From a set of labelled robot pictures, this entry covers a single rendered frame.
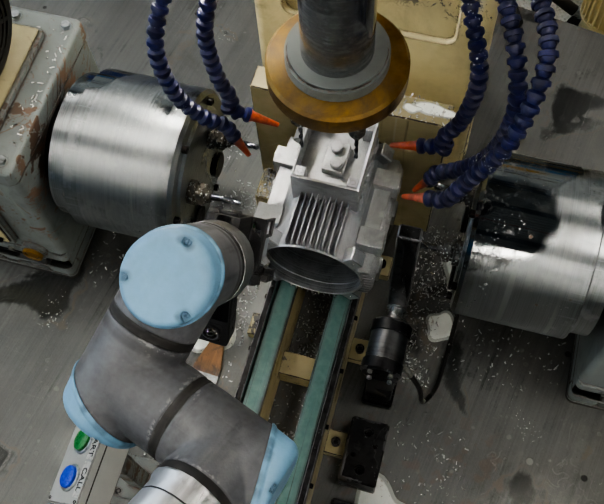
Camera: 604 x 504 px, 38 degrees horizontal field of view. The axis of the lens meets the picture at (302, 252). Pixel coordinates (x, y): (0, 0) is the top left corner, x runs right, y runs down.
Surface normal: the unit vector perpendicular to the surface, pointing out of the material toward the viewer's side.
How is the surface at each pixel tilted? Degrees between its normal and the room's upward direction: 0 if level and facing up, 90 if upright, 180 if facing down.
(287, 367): 0
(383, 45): 0
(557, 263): 36
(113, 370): 30
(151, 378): 14
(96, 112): 6
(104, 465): 52
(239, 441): 22
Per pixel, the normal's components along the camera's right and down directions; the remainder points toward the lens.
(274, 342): -0.04, -0.41
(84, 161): -0.20, 0.24
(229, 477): 0.49, -0.42
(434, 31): -0.26, 0.88
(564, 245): -0.14, -0.01
